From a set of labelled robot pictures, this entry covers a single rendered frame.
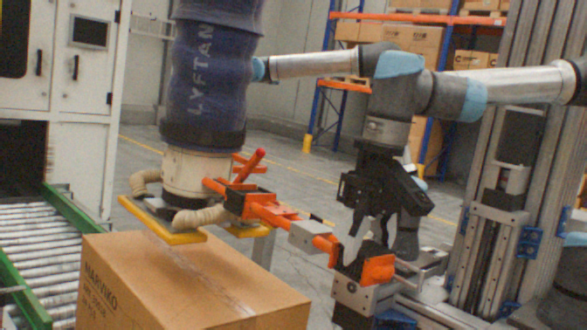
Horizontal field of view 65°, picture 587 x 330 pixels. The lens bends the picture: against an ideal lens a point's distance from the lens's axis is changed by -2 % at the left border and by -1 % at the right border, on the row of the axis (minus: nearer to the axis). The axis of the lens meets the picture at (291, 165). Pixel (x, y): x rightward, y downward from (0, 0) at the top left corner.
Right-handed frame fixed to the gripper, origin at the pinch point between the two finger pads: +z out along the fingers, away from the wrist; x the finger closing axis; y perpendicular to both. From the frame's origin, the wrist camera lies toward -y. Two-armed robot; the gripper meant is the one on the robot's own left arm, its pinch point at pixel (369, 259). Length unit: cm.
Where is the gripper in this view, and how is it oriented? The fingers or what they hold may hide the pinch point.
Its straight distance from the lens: 84.1
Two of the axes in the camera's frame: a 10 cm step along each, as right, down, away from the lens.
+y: -6.2, -2.5, 7.5
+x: -7.7, -0.2, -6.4
